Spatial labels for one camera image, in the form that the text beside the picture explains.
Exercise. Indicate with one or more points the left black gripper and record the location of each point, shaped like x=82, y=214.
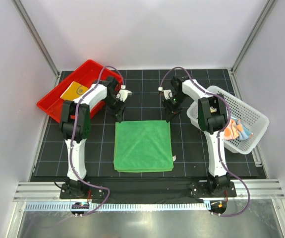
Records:
x=118, y=111

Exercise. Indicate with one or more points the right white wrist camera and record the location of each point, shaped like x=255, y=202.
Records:
x=167, y=94

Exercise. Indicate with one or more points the yellow blue hello towel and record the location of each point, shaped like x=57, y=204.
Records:
x=74, y=91

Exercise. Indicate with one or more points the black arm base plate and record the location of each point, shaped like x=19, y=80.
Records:
x=146, y=190

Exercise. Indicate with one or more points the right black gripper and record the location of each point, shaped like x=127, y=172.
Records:
x=170, y=116

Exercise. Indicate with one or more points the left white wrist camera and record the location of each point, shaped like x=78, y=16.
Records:
x=123, y=93

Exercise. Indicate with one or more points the orange beige towel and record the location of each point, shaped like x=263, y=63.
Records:
x=235, y=130

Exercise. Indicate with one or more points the red plastic tray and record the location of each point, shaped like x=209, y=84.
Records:
x=85, y=75

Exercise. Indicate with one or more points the aluminium frame rail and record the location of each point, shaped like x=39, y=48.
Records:
x=44, y=191

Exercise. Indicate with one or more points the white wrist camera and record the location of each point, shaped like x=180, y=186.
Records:
x=167, y=94
x=123, y=93

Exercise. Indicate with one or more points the black grid cutting mat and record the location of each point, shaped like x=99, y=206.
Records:
x=188, y=144

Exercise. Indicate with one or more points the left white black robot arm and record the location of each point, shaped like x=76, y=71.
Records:
x=75, y=125

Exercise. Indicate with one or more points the white perforated plastic basket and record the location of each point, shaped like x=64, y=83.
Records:
x=251, y=119

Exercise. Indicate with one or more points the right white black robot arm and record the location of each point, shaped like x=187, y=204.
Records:
x=212, y=118

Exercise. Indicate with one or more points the slotted cable duct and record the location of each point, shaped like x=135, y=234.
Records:
x=81, y=206

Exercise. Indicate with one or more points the green towel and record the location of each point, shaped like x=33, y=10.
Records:
x=143, y=147

